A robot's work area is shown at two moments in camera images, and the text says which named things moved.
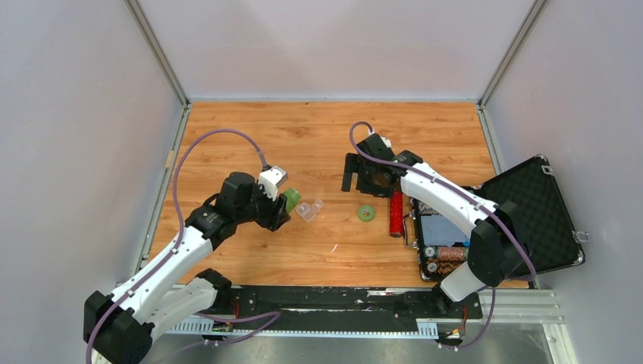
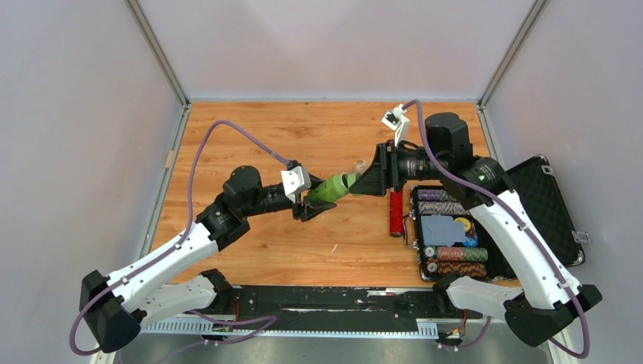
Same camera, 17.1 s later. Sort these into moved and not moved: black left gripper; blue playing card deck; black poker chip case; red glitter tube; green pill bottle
Moved: black left gripper; green pill bottle
Not moved: black poker chip case; blue playing card deck; red glitter tube
